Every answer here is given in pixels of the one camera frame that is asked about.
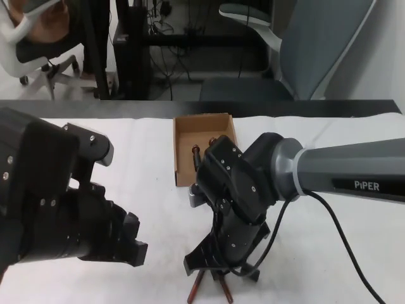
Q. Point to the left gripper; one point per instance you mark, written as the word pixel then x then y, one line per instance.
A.
pixel 95 221

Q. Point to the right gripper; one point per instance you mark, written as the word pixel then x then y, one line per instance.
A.
pixel 231 240

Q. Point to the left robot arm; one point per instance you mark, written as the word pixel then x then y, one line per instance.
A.
pixel 34 177

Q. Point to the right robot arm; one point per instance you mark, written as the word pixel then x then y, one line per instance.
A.
pixel 332 172

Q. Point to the cardboard box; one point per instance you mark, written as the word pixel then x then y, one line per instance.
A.
pixel 190 133

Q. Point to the copper bolt in sleeve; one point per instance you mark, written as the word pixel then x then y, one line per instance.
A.
pixel 196 153
pixel 212 141

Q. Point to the black computer tower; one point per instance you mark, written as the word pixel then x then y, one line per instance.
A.
pixel 131 60

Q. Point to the grey office chair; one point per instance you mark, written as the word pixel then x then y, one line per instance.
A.
pixel 303 54

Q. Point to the white office chair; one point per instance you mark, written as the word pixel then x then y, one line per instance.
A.
pixel 38 57

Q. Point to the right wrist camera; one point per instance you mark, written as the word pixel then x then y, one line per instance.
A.
pixel 193 197

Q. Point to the black desk frame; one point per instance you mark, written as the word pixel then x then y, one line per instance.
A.
pixel 196 39

